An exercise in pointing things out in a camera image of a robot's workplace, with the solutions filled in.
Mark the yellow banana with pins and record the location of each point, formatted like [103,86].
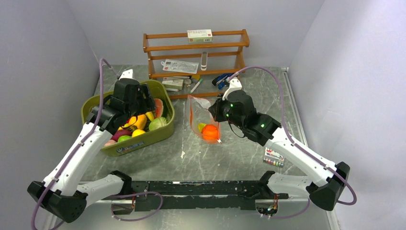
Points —
[150,116]

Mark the olive green plastic bin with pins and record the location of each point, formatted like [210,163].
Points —
[158,135]

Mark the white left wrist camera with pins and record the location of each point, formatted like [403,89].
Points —
[128,74]

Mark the orange bell pepper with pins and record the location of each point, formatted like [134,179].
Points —
[138,122]

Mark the orange wooden shelf rack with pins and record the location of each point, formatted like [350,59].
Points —
[174,55]

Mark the green lime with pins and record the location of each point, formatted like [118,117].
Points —
[123,138]

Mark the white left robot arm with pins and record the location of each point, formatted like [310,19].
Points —
[61,193]

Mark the white grey small device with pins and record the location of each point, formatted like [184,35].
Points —
[203,64]

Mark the white flat packet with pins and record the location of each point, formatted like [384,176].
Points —
[180,66]

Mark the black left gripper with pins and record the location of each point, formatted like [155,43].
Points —
[148,104]

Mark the colourful marker set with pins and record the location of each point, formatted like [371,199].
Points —
[273,158]

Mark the yellow lemon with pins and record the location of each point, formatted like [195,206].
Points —
[138,132]

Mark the pink peach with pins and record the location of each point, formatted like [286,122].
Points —
[110,142]

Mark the clear zip top bag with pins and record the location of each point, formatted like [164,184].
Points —
[198,112]

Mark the green cabbage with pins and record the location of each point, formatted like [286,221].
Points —
[157,123]

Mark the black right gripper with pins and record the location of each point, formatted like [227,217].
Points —
[216,108]

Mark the white green box on shelf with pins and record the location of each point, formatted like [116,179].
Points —
[200,36]

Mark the green white marker pen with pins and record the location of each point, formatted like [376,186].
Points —
[196,86]

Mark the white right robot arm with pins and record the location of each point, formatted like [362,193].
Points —
[324,180]

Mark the orange tangerine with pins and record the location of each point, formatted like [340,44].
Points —
[210,133]

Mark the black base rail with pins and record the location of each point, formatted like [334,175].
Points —
[149,195]

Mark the watermelon slice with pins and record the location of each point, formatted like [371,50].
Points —
[161,110]

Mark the white green box lower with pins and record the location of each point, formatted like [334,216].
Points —
[173,83]

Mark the blue stapler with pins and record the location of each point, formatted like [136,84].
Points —
[220,81]

